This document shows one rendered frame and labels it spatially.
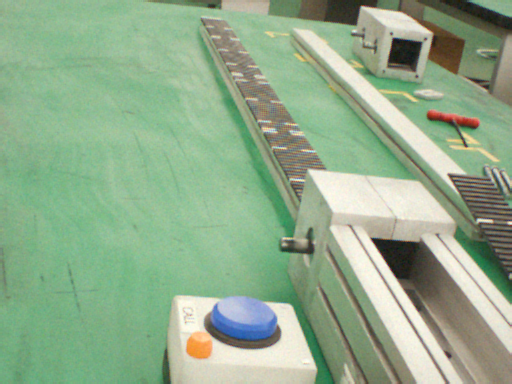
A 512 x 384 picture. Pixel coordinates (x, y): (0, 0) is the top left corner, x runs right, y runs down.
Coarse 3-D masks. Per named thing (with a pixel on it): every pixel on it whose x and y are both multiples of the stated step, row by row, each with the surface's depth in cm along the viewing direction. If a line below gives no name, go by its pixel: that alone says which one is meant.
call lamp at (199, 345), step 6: (192, 336) 49; (198, 336) 49; (204, 336) 49; (192, 342) 49; (198, 342) 48; (204, 342) 48; (210, 342) 49; (186, 348) 49; (192, 348) 48; (198, 348) 48; (204, 348) 48; (210, 348) 49; (192, 354) 49; (198, 354) 49; (204, 354) 49; (210, 354) 49
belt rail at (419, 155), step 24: (312, 48) 157; (336, 72) 141; (360, 96) 128; (384, 120) 117; (408, 120) 118; (408, 144) 107; (432, 144) 108; (408, 168) 107; (432, 168) 99; (456, 168) 100; (432, 192) 99; (456, 192) 92; (456, 216) 92; (480, 240) 88
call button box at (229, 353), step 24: (192, 312) 53; (288, 312) 55; (168, 336) 56; (216, 336) 51; (288, 336) 52; (168, 360) 55; (192, 360) 49; (216, 360) 49; (240, 360) 49; (264, 360) 49; (288, 360) 50; (312, 360) 50
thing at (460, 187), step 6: (456, 186) 91; (462, 186) 91; (468, 186) 91; (474, 186) 91; (480, 186) 91; (486, 186) 91; (492, 186) 91; (474, 192) 90; (480, 192) 90; (486, 192) 90; (492, 192) 90; (498, 192) 91
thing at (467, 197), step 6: (462, 192) 89; (468, 192) 89; (468, 198) 88; (474, 198) 88; (480, 198) 89; (486, 198) 89; (492, 198) 89; (498, 198) 90; (504, 198) 90; (492, 204) 89; (498, 204) 89; (504, 204) 89
